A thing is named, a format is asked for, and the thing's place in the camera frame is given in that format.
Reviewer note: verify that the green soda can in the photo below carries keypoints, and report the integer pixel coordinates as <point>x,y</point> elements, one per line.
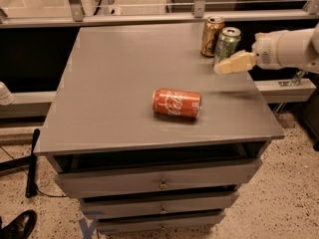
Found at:
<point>227,43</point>

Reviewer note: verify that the grey drawer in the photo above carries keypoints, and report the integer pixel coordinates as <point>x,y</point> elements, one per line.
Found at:
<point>160,222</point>
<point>157,178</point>
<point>163,205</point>

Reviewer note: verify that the bottom grey drawer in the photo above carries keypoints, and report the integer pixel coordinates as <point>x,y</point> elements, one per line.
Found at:
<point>160,222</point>

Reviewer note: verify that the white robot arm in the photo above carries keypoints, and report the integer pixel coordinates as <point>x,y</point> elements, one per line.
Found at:
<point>299,49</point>

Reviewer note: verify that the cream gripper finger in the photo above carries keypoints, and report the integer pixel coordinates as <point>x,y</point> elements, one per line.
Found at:
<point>241,61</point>

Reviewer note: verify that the black stick on floor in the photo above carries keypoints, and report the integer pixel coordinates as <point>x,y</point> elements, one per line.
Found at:
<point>31,186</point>

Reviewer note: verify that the red cola can lying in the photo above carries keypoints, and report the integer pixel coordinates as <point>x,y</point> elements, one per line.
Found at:
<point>177,103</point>

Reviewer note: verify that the middle grey drawer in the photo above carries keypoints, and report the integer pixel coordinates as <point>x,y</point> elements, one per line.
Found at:
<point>163,205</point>

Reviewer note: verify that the black leather shoe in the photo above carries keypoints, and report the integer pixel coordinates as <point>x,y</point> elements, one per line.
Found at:
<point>21,227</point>

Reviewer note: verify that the grey drawer cabinet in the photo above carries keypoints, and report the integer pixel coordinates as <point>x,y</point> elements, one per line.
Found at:
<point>102,116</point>

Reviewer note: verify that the metal railing frame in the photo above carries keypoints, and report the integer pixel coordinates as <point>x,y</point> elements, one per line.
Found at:
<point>80,13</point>

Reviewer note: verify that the gold orange soda can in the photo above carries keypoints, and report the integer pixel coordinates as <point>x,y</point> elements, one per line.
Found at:
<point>212,28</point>

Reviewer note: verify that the white cylinder at left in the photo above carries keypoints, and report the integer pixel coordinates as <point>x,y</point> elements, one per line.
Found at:
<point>6,97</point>

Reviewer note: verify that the top grey drawer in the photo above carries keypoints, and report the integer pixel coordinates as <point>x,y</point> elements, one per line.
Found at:
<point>157,178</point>

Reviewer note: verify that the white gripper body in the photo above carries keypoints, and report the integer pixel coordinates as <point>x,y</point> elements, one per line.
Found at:
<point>264,52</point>

